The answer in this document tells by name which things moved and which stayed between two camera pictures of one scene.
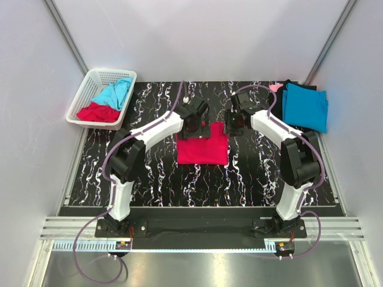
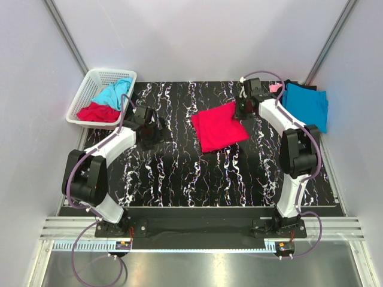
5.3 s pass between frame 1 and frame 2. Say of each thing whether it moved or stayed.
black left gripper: moved
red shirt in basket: stayed
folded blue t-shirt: stayed
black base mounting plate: stayed
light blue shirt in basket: stayed
